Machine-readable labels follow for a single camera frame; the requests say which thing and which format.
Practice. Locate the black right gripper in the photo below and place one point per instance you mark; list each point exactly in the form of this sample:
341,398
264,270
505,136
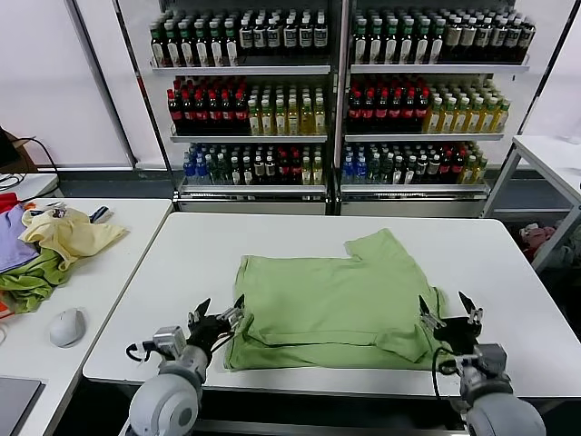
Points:
456,333

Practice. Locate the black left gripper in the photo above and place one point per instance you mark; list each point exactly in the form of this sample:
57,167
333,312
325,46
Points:
204,333

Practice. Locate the light green t-shirt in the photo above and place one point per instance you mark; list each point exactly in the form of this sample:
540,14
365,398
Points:
327,309

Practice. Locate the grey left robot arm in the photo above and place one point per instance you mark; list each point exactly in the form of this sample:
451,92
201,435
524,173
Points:
163,399

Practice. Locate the pink garment pile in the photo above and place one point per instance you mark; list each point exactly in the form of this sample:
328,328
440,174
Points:
538,238

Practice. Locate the grey white garment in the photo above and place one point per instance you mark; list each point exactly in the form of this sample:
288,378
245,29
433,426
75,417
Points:
569,254

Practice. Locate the dark green bottle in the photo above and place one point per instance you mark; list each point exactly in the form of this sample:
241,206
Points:
374,171
221,171
210,171
387,171

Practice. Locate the blue water bottle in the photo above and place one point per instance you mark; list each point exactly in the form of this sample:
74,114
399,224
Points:
361,171
200,171
348,171
188,171

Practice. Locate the small dark white-label bottle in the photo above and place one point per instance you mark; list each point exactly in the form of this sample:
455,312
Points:
247,171
422,171
271,171
410,171
259,171
235,171
398,171
434,171

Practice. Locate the small red-cap cola bottle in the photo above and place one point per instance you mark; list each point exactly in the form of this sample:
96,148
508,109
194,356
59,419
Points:
296,171
457,171
283,171
446,171

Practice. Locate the small yellow juice bottle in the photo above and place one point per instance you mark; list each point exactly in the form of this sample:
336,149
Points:
480,171
318,171
469,171
307,171

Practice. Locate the white computer mouse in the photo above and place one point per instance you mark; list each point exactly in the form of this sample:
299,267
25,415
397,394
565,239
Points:
67,328

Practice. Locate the navy white striped cloth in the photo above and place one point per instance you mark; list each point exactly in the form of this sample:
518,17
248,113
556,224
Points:
101,212

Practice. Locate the pale yellow shirt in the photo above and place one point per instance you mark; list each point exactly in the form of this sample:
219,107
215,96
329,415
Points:
77,236

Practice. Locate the olive green garment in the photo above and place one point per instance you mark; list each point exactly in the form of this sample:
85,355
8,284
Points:
27,284

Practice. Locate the orange garment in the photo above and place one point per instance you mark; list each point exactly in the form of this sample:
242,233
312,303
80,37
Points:
3,309

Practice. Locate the purple garment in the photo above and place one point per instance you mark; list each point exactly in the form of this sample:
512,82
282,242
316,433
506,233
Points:
11,245

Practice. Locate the grey laptop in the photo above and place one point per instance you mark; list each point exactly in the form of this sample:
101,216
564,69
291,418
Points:
16,404

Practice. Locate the red garment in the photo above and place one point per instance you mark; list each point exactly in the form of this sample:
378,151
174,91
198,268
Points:
6,202

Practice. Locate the brown cardboard box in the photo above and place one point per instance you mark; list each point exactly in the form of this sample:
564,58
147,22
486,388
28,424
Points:
27,159

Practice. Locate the metal beverage shelf unit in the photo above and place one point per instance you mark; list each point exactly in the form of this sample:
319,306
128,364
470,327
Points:
431,69
254,69

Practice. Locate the green-cap white-label bottle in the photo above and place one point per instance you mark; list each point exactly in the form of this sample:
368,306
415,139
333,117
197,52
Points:
157,50
361,47
437,47
407,47
422,47
186,50
216,50
391,47
171,50
231,50
376,47
201,50

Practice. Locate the black monitor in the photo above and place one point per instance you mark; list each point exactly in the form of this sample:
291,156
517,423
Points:
6,150

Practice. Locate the dark bottle white label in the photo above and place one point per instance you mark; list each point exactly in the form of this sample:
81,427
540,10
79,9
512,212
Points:
259,38
514,38
499,38
289,38
320,38
484,38
245,38
528,38
305,38
273,38

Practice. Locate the dark bottle beige label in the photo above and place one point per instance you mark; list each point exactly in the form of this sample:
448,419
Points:
453,38
469,38

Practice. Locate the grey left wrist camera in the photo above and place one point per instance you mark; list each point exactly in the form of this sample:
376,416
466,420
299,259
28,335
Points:
168,340

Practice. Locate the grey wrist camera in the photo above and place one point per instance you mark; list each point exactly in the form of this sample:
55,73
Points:
168,340
492,359

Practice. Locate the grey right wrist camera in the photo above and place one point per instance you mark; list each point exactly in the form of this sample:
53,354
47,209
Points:
492,359

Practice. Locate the white metal-frame table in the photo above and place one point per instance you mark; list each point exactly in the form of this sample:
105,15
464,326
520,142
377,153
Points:
551,156

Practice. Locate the grey wall frame post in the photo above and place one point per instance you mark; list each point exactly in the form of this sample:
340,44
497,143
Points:
103,82

